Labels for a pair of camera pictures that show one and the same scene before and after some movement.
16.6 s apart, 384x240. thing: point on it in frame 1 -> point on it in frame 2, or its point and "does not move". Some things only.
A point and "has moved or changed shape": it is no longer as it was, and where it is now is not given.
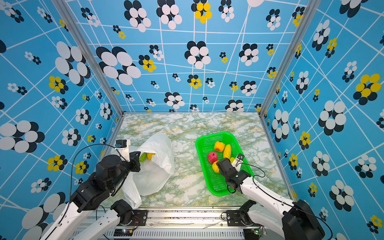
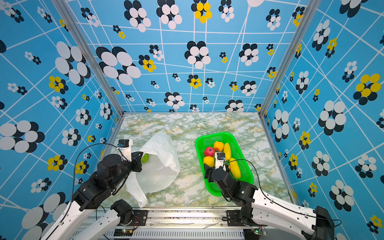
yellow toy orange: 215,167 has moved or changed shape
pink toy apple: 212,157 -> 209,151
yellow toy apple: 219,146 does not move
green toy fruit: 143,157 does not move
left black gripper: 134,160 does not move
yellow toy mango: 227,151 does not move
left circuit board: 123,232 does not move
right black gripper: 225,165 -> 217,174
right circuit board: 261,231 does not move
